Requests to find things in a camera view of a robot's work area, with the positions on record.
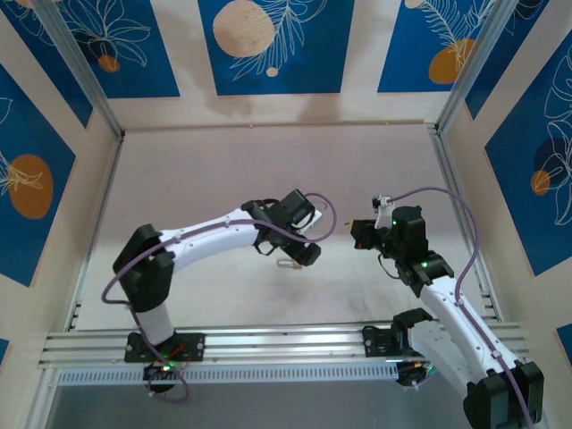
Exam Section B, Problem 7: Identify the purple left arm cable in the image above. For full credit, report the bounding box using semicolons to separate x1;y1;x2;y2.
101;191;337;403

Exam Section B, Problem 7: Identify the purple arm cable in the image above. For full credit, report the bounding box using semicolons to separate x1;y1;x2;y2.
387;187;535;429
101;191;337;403

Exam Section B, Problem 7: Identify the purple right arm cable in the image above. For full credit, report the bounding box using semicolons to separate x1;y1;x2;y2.
387;187;535;429

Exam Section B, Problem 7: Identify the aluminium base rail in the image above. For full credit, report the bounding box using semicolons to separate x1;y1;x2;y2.
38;322;533;371

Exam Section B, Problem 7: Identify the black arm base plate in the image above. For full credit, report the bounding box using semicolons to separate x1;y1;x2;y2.
362;325;415;358
123;332;206;363

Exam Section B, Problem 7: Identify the aluminium side rail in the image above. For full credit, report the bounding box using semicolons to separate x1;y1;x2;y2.
64;133;126;332
427;127;502;323

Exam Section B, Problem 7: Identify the white slotted cable duct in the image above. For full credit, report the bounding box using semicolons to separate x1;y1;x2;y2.
56;361;400;386

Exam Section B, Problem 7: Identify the aluminium frame post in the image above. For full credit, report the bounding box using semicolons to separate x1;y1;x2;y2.
33;0;125;140
435;0;524;135
24;368;62;429

